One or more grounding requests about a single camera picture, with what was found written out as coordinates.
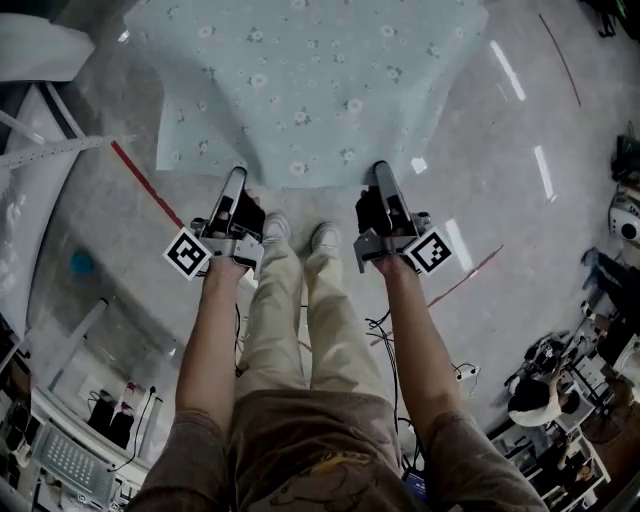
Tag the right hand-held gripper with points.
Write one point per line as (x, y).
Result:
(429, 251)

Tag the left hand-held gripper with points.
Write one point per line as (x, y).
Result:
(187, 254)

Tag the light blue floral tablecloth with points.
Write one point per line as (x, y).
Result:
(310, 90)

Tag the person's right forearm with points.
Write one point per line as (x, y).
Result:
(415, 340)

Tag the person's left forearm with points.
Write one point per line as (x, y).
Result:
(210, 340)

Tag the person's right hand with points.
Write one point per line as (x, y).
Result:
(371, 210)

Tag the person's left hand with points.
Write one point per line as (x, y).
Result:
(250, 216)

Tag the person's left white shoe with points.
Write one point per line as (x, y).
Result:
(276, 229)

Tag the person's white shoe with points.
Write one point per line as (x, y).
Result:
(325, 237)
(276, 229)

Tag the person's right white shoe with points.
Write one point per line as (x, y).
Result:
(325, 237)

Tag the person's beige trousers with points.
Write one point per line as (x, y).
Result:
(320, 325)

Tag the small blue object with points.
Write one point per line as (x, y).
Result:
(81, 262)

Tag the white perforated metal bar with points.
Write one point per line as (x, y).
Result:
(55, 150)

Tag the white power strip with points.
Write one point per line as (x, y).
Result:
(467, 372)

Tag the white table leg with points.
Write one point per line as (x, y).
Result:
(75, 340)

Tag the black desk device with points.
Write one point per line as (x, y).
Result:
(547, 349)

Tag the white foam sheet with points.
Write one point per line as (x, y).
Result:
(35, 50)

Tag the black bag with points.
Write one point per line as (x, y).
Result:
(627, 157)

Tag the white round device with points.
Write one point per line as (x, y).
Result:
(625, 215)

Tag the black boxes on shelf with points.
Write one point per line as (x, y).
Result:
(110, 422)

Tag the black equipment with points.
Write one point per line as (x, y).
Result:
(612, 15)

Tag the person's brown printed shirt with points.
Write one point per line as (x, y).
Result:
(320, 450)

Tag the white perforated panel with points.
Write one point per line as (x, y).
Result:
(70, 460)

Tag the white shelving rack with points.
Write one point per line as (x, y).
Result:
(555, 465)

